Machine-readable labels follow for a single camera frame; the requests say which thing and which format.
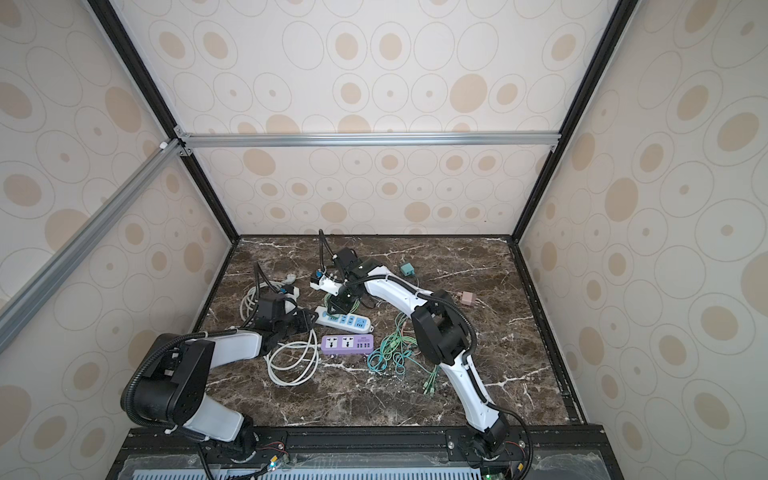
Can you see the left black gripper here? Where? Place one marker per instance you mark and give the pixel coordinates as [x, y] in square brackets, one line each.
[303, 317]

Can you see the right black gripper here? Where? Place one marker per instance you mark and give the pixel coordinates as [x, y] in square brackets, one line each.
[338, 306]

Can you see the white blue power strip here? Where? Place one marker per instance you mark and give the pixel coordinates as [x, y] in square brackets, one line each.
[351, 323]

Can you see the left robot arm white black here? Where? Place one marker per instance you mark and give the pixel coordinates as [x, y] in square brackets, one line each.
[168, 388]

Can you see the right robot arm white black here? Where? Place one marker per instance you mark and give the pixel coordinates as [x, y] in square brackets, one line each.
[443, 333]

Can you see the teal charger plug far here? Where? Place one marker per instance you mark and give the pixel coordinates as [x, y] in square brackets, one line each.
[407, 270]

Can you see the pink charger plug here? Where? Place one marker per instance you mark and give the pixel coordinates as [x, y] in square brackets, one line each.
[468, 298]

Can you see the purple power strip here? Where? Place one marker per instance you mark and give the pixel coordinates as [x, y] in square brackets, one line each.
[353, 344]

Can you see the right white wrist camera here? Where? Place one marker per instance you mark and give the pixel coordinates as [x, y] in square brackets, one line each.
[321, 281]

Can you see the horizontal aluminium rail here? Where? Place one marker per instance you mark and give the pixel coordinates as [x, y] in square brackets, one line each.
[378, 139]

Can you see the diagonal aluminium rail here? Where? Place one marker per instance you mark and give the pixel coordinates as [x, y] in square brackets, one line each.
[22, 308]

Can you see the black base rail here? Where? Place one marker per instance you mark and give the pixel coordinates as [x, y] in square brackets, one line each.
[420, 452]

